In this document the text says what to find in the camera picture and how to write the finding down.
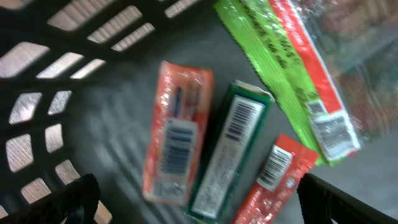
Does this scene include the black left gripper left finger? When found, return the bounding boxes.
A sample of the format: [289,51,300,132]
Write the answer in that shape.
[1,174,100,224]

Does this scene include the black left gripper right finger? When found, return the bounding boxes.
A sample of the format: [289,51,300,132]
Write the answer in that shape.
[297,173,397,224]

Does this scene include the red stick packet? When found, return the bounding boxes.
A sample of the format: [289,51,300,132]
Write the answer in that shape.
[232,134,318,224]

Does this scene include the green white gum box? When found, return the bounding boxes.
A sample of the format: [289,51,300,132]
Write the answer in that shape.
[187,80,274,223]

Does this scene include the orange red small box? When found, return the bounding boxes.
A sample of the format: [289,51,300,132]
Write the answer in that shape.
[142,61,214,205]

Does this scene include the green snack bag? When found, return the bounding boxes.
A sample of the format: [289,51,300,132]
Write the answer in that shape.
[215,0,397,166]

